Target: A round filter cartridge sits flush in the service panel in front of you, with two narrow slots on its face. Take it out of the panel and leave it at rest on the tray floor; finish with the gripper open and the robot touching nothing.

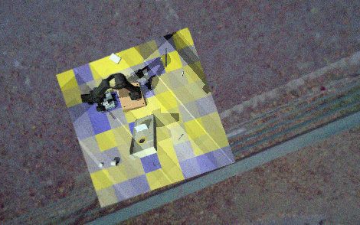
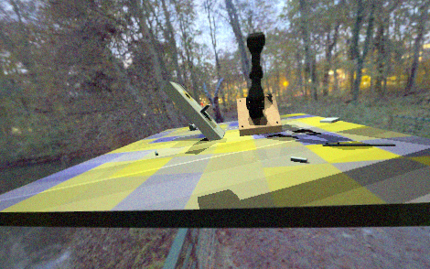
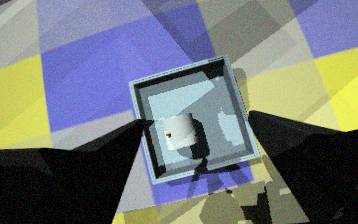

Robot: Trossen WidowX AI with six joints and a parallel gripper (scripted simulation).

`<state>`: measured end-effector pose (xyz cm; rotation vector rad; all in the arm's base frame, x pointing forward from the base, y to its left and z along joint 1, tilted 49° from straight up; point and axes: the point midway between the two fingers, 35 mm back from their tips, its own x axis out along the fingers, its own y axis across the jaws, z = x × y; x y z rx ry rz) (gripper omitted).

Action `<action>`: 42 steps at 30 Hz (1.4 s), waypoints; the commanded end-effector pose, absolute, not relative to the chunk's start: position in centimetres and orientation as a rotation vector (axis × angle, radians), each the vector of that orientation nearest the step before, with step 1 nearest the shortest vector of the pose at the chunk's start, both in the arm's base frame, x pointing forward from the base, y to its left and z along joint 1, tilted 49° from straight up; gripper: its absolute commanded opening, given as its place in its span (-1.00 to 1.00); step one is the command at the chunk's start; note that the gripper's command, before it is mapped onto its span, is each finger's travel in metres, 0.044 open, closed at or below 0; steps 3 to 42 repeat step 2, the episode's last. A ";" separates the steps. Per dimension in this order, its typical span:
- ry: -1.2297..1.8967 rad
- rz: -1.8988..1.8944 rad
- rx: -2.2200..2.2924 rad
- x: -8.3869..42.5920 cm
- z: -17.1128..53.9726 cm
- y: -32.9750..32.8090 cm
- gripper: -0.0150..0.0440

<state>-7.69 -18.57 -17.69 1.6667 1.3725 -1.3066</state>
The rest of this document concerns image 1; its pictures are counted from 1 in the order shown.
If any light blue square tray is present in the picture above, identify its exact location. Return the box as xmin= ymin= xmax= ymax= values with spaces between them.
xmin=97 ymin=91 xmax=117 ymax=113

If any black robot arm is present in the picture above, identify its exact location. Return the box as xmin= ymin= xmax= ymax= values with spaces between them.
xmin=81 ymin=73 xmax=142 ymax=105

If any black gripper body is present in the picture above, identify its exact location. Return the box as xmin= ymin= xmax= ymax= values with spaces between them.
xmin=97 ymin=99 xmax=106 ymax=112

